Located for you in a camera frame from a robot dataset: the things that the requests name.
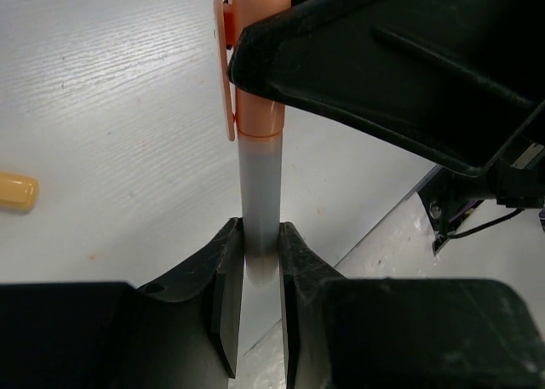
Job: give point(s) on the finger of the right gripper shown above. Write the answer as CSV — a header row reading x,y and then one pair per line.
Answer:
x,y
453,81

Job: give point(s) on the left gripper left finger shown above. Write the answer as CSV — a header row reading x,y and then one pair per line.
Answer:
x,y
180,330

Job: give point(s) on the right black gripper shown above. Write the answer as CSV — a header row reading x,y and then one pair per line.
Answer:
x,y
515,181

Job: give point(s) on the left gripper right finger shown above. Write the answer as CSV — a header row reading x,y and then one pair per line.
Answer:
x,y
342,332

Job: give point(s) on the orange highlighter pen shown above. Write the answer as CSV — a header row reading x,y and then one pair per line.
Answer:
x,y
260,170

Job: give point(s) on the small orange cap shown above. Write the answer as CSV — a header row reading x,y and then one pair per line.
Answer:
x,y
18,192

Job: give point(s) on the orange highlighter cap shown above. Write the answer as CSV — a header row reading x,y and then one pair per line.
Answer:
x,y
250,118

